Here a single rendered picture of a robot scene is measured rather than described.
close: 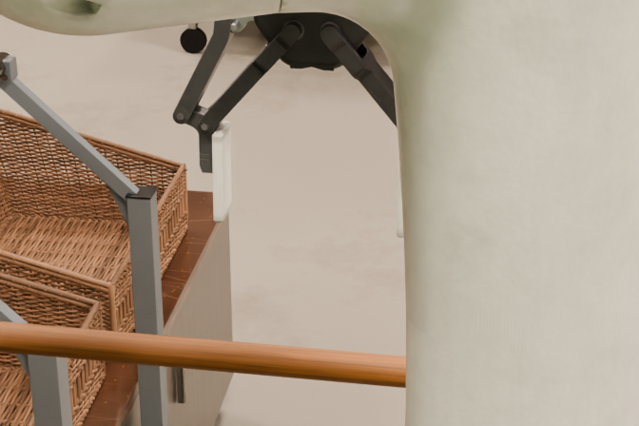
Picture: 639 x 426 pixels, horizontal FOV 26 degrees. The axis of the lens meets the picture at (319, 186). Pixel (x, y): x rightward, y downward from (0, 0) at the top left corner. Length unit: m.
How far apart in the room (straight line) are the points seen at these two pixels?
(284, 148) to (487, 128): 4.41
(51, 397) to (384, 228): 2.54
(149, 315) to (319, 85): 3.23
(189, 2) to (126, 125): 4.67
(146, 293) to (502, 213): 1.86
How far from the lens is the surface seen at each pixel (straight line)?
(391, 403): 3.45
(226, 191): 1.03
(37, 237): 2.99
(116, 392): 2.44
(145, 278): 2.32
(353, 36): 0.96
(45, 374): 1.87
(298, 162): 4.78
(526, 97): 0.48
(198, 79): 0.99
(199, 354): 1.34
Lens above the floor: 1.89
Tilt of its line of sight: 24 degrees down
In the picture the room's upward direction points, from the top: straight up
